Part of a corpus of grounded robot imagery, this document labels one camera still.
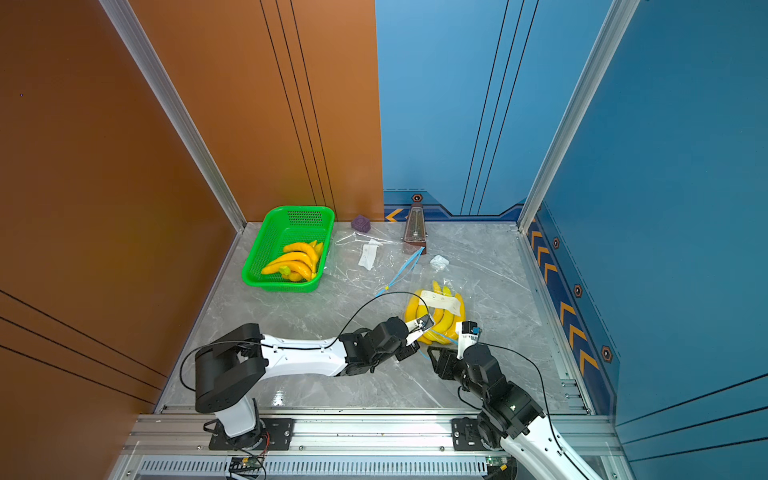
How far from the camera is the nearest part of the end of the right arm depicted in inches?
23.3

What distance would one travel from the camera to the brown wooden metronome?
1013 millimetres

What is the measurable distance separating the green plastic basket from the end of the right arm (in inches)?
19.1

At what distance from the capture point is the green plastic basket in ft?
3.23
